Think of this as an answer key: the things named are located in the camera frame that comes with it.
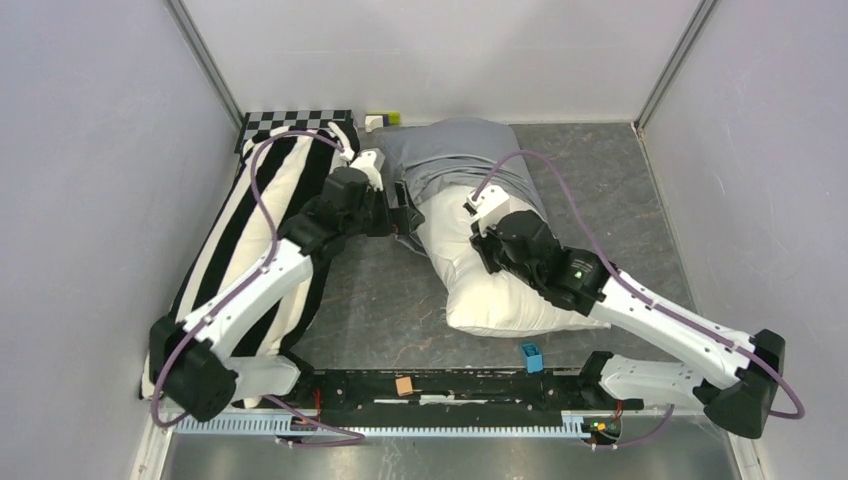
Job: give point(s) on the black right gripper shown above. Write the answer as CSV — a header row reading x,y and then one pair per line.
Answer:
x,y
482,244

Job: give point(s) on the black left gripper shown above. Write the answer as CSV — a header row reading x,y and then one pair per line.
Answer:
x,y
402,220

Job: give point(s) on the grey pillowcase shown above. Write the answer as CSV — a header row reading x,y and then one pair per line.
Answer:
x,y
454,152

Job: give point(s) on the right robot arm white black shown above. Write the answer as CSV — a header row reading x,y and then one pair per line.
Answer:
x,y
731,375

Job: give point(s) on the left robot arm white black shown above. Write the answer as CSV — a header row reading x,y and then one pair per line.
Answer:
x,y
191,359

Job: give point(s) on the black white striped pillow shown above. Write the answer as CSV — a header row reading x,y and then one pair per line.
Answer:
x,y
289,172

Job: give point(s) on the white yellow-green small block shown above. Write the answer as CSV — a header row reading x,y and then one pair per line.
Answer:
x,y
383,119

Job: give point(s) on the blue small box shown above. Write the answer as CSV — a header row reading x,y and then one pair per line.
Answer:
x,y
533,358

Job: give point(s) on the orange small cube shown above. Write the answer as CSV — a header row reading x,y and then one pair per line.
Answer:
x,y
404,386

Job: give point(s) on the checkerboard calibration board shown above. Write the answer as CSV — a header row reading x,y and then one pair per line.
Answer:
x,y
265,121

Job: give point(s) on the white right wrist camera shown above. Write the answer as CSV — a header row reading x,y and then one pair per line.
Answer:
x,y
488,208

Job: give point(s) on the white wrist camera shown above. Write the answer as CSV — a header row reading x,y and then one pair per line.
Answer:
x,y
488,208
368,161

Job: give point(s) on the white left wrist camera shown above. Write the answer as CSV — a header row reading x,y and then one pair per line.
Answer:
x,y
368,161

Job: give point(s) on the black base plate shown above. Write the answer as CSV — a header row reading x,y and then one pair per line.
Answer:
x,y
450,397

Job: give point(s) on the left aluminium corner post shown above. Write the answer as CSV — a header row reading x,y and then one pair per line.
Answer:
x,y
203,55

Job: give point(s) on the aluminium corner post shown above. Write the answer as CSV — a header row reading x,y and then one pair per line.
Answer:
x,y
680,52
203,55

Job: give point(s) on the right aluminium corner post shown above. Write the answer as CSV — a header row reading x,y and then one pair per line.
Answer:
x,y
680,52

